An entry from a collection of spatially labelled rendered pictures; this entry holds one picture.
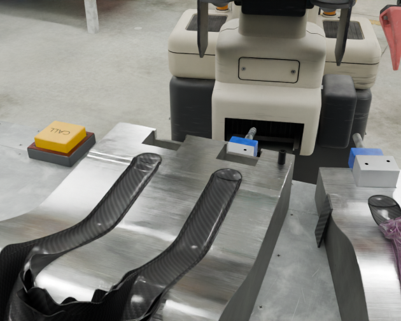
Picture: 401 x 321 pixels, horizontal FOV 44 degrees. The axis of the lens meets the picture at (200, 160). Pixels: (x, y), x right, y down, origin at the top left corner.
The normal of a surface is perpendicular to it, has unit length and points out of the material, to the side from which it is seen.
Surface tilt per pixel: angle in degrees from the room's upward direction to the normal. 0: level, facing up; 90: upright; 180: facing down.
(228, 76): 98
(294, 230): 0
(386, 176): 90
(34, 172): 0
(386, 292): 14
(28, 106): 0
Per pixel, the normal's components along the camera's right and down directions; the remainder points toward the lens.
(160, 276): 0.18, -0.98
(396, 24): -0.15, 0.46
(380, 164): 0.00, -0.83
